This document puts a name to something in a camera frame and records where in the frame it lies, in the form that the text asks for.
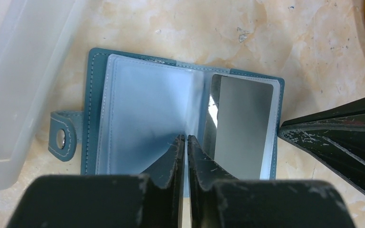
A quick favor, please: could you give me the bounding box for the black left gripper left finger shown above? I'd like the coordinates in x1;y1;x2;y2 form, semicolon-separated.
8;135;185;228

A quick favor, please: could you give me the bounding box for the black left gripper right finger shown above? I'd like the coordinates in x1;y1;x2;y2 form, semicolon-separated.
187;135;354;228

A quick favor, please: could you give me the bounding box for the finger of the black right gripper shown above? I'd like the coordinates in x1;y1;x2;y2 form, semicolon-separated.
282;98;365;126
279;113;365;195

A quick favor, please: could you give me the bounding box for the dark grey credit card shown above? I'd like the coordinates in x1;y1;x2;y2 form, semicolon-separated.
202;74;274;180

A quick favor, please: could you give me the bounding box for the blue leather card holder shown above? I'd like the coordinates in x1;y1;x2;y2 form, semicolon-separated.
48;47;285;180

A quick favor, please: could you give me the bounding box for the white plastic card tray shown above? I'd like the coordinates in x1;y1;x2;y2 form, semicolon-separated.
0;0;87;190

